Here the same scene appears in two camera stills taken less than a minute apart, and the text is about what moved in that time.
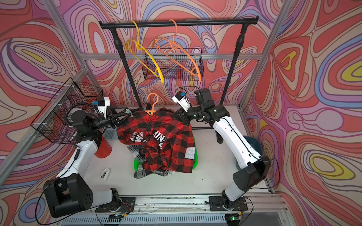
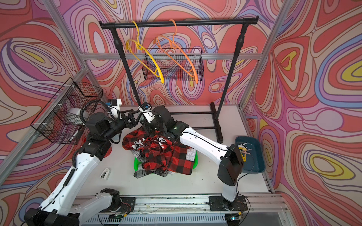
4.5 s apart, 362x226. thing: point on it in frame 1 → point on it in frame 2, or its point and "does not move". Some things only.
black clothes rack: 113,26 does not move
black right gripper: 183,115 → 148,129
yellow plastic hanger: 143,57 does not move
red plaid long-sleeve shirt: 167,140 does not move
